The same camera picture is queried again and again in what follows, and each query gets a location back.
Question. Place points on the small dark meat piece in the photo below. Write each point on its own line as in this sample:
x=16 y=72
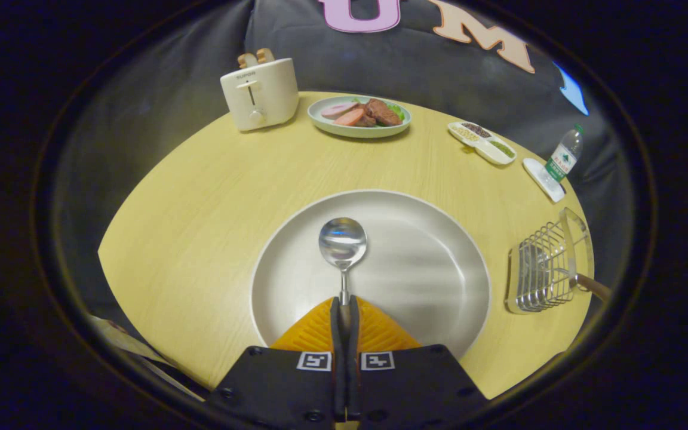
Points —
x=368 y=121

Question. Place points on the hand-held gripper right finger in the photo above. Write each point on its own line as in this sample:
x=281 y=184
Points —
x=356 y=358

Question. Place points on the brown meat piece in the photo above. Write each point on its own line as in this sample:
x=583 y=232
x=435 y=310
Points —
x=383 y=112

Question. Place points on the white square coaster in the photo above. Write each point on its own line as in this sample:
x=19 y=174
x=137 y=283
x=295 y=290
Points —
x=538 y=173

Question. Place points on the pink ham slice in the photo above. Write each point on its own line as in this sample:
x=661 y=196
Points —
x=338 y=110

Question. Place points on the white divided grain dish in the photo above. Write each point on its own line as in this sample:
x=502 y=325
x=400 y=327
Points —
x=490 y=154

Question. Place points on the pale green food plate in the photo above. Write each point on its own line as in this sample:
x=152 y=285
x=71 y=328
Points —
x=350 y=130

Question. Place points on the white toaster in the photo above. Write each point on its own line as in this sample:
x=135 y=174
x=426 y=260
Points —
x=260 y=95

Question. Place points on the clear green-capped water bottle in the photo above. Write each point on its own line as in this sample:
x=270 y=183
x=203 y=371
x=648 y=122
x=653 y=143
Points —
x=562 y=158

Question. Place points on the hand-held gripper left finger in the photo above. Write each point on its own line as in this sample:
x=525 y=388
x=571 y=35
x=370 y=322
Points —
x=337 y=358

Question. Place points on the green lettuce leaf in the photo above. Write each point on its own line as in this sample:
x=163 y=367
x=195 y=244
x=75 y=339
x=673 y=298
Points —
x=399 y=111

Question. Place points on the large white plate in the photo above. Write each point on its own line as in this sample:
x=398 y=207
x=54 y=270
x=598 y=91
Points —
x=415 y=269

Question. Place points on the toast slice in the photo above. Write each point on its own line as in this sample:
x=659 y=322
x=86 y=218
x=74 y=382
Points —
x=247 y=60
x=265 y=55

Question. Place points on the red sausage slice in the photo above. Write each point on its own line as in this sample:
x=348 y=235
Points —
x=350 y=117

